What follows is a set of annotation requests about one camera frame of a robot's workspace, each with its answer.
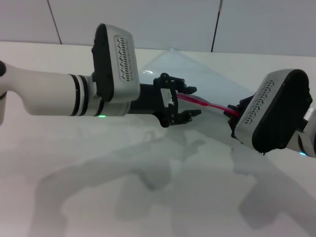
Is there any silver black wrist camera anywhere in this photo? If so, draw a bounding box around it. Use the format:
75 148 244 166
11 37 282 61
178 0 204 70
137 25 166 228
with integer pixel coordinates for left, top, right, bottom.
91 23 141 102
234 69 313 154

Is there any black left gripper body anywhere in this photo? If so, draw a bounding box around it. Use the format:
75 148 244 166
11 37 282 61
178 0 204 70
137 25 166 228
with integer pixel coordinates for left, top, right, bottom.
130 73 192 128

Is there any clear document bag red zipper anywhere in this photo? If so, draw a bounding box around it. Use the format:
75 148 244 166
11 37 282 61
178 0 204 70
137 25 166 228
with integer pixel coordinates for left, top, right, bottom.
142 48 253 119

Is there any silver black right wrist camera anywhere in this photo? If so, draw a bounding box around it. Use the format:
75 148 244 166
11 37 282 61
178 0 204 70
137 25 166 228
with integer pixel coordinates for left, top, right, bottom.
234 69 313 154

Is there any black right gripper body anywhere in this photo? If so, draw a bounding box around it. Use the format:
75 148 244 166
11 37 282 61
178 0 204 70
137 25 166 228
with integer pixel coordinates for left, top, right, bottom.
228 95 252 138

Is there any thin black vertical pole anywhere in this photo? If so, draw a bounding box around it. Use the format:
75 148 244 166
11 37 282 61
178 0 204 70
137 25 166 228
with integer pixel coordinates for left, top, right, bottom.
211 0 223 53

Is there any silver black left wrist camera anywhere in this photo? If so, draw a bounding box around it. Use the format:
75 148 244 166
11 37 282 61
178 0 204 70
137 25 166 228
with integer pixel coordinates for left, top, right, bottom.
91 23 141 102

